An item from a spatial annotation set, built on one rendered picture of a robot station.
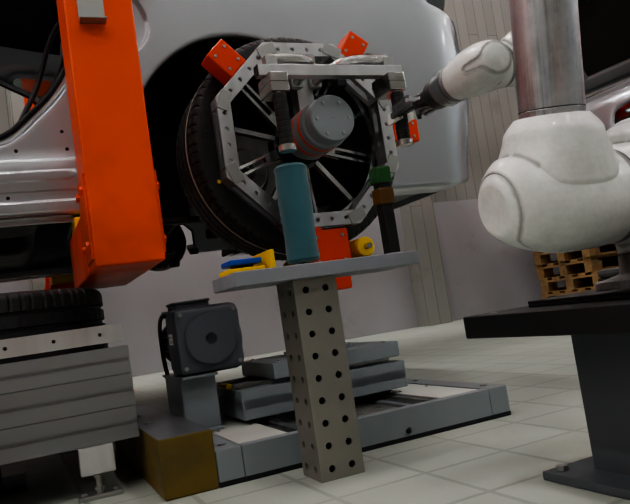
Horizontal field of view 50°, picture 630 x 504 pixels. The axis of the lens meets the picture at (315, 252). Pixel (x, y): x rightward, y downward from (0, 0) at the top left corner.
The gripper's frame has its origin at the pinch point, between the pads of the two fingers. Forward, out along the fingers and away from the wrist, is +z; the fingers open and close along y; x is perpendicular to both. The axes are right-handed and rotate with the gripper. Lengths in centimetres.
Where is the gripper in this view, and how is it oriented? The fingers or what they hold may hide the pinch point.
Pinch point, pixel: (401, 116)
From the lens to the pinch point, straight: 188.1
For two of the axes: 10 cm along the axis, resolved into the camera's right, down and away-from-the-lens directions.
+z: -3.9, 1.4, 9.1
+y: 9.1, -1.1, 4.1
